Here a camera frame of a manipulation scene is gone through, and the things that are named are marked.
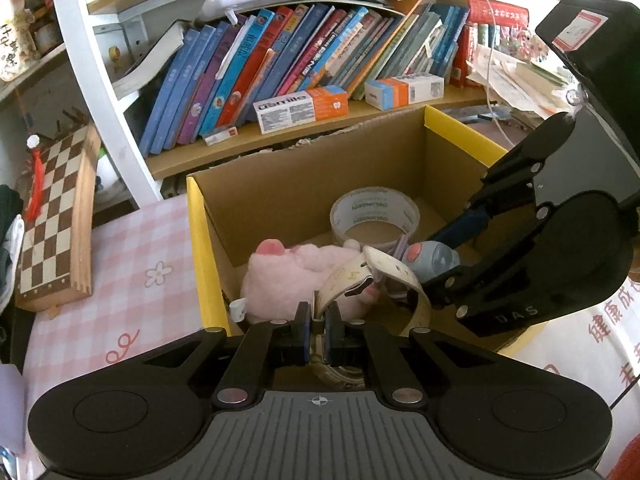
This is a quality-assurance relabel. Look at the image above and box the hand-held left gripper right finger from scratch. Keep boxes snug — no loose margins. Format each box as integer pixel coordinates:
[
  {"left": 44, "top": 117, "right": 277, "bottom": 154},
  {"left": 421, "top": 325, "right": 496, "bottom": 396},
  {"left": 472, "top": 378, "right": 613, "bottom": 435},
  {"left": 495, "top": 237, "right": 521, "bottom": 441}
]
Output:
[{"left": 324, "top": 305, "right": 497, "bottom": 407}]

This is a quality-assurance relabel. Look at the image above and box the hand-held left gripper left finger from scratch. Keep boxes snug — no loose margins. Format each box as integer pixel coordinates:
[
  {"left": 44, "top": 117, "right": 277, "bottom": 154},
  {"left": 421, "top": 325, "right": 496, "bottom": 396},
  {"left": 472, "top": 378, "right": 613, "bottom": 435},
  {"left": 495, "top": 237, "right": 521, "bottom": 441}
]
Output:
[{"left": 144, "top": 303, "right": 313, "bottom": 409}]

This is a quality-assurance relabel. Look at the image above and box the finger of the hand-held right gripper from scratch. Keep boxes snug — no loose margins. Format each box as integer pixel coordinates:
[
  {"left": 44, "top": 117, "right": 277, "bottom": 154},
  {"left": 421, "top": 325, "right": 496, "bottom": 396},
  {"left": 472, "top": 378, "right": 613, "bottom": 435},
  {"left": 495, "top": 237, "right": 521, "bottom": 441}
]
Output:
[
  {"left": 421, "top": 204, "right": 557, "bottom": 339},
  {"left": 429, "top": 111, "right": 577, "bottom": 252}
]

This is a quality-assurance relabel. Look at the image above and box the grey plastic toy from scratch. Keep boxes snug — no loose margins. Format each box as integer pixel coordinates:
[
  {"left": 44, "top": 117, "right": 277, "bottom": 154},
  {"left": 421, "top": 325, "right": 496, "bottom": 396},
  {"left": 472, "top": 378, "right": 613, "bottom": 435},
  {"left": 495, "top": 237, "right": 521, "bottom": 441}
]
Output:
[{"left": 404, "top": 240, "right": 461, "bottom": 282}]

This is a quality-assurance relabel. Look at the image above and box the cream strap wristwatch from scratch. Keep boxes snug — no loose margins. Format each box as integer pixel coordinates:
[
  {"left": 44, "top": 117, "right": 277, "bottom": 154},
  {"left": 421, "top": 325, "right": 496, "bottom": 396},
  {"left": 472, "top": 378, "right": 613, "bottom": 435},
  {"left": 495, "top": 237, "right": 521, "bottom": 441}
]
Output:
[{"left": 309, "top": 246, "right": 434, "bottom": 389}]

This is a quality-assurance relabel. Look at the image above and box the cardboard box with yellow rim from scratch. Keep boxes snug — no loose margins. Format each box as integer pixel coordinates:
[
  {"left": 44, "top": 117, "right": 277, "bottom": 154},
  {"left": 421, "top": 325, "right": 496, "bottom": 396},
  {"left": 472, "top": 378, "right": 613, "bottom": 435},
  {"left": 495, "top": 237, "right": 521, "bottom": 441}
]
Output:
[{"left": 186, "top": 104, "right": 549, "bottom": 357}]

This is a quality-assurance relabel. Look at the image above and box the pink plush pig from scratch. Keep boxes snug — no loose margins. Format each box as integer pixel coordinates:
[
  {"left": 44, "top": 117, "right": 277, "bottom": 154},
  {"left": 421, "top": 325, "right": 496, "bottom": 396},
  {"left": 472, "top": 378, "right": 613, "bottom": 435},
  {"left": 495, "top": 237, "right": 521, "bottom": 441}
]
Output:
[{"left": 239, "top": 238, "right": 382, "bottom": 325}]

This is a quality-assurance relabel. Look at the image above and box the white bag with red print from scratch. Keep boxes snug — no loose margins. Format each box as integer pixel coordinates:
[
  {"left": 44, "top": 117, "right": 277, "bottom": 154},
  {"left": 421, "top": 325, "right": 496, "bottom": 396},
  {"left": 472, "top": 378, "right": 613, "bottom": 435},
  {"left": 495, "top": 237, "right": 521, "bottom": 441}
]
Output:
[{"left": 507, "top": 280, "right": 640, "bottom": 413}]

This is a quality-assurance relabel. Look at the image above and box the clear packing tape roll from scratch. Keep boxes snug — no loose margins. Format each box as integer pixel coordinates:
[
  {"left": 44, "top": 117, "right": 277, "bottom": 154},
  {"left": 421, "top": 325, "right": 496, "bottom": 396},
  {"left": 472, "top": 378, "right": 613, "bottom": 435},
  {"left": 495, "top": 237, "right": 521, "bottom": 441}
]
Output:
[{"left": 329, "top": 186, "right": 421, "bottom": 257}]

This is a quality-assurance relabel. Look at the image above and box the short orange white carton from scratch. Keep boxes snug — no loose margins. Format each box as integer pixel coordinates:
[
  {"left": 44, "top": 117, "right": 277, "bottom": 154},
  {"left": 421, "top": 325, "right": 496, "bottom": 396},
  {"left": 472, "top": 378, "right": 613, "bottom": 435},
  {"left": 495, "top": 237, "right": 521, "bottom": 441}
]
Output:
[{"left": 363, "top": 73, "right": 445, "bottom": 111}]

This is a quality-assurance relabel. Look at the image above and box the pile of loose papers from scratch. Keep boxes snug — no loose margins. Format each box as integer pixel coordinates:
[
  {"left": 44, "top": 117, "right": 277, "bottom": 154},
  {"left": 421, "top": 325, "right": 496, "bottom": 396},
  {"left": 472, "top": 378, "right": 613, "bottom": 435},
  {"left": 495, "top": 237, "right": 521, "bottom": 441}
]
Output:
[{"left": 466, "top": 44, "right": 572, "bottom": 128}]

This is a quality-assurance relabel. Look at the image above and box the long orange white carton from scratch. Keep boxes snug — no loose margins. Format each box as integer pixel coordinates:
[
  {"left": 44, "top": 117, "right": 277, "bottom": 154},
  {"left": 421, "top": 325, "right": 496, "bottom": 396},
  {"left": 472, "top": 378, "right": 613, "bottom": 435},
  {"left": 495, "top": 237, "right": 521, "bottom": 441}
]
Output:
[{"left": 252, "top": 85, "right": 350, "bottom": 135}]

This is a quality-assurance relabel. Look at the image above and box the red book set box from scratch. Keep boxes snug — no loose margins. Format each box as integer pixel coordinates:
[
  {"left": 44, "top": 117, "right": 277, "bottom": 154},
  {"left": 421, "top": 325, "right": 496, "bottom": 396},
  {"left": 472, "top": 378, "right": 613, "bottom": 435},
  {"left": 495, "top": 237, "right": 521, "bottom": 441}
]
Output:
[{"left": 466, "top": 0, "right": 531, "bottom": 87}]

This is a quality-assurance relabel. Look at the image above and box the small red white box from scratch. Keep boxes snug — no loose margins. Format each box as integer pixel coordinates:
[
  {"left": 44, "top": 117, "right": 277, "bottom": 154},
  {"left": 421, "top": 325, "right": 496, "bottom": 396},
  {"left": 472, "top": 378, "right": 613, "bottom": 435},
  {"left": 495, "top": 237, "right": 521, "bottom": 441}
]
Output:
[{"left": 203, "top": 125, "right": 239, "bottom": 147}]

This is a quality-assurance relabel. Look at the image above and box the row of colourful books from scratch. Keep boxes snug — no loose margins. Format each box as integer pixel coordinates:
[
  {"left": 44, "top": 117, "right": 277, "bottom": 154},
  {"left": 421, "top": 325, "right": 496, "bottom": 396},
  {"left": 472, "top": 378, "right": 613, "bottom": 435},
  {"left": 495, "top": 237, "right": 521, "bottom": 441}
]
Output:
[{"left": 138, "top": 2, "right": 472, "bottom": 157}]

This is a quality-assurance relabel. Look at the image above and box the wooden folding chess board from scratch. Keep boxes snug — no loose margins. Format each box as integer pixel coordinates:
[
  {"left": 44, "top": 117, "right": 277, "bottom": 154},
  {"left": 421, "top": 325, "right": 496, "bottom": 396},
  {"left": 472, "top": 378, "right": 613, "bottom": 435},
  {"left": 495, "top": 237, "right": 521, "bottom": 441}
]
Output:
[{"left": 14, "top": 123, "right": 101, "bottom": 314}]

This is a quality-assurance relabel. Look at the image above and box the thick white open book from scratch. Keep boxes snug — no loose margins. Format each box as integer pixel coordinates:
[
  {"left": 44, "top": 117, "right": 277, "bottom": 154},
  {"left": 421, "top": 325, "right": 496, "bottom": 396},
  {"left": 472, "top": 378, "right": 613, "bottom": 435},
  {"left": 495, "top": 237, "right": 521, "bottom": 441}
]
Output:
[{"left": 111, "top": 19, "right": 186, "bottom": 101}]

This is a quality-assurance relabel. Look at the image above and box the red tassel ornament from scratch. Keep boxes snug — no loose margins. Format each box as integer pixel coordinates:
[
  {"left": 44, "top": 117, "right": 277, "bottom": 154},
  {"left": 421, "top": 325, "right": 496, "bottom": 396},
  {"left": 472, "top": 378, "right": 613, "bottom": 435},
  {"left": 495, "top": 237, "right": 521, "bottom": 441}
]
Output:
[{"left": 23, "top": 133, "right": 49, "bottom": 224}]

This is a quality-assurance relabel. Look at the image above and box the white wooden bookshelf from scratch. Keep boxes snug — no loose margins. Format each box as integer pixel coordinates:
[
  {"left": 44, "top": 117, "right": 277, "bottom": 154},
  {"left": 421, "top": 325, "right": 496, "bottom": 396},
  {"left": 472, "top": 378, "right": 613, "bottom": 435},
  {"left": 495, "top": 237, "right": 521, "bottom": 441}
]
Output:
[{"left": 0, "top": 0, "right": 571, "bottom": 211}]

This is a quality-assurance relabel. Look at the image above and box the lucky cat figurine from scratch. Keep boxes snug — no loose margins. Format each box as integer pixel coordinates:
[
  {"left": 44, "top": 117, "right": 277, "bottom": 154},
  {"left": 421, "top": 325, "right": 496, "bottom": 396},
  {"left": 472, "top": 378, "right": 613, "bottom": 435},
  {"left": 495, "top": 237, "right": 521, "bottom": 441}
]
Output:
[{"left": 0, "top": 0, "right": 42, "bottom": 84}]

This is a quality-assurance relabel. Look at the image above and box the white thin cable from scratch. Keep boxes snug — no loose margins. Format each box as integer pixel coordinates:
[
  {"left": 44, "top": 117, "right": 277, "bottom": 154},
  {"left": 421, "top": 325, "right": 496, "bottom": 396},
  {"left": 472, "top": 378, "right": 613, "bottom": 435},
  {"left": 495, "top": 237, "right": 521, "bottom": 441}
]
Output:
[{"left": 462, "top": 0, "right": 517, "bottom": 152}]

